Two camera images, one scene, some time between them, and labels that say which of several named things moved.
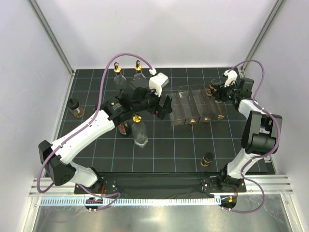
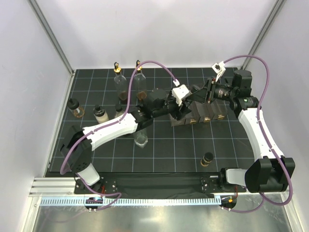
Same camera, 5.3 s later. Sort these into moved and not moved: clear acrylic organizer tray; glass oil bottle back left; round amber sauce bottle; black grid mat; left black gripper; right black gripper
Moved: right black gripper; left black gripper
Not moved: black grid mat; glass oil bottle back left; clear acrylic organizer tray; round amber sauce bottle
